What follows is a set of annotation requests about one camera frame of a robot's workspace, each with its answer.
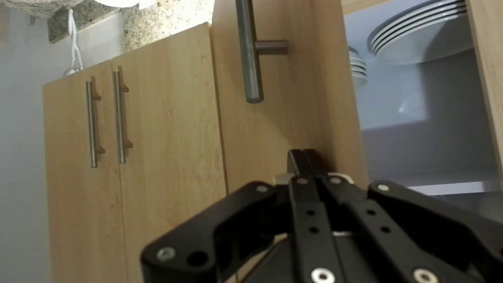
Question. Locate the white cabinet shelf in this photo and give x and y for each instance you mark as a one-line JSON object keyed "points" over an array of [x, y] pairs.
{"points": [[445, 187]]}

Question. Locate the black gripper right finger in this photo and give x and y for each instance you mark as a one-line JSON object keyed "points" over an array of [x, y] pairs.
{"points": [[378, 225]]}

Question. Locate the white plate stack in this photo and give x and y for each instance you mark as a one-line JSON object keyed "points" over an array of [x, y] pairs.
{"points": [[419, 44]]}

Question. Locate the white cabinet interior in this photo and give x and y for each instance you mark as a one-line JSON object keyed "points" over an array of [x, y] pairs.
{"points": [[409, 104]]}

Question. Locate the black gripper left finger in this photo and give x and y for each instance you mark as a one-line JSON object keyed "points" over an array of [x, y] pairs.
{"points": [[309, 236]]}

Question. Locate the wooden cabinet door white inside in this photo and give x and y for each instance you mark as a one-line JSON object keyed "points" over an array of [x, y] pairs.
{"points": [[272, 135]]}

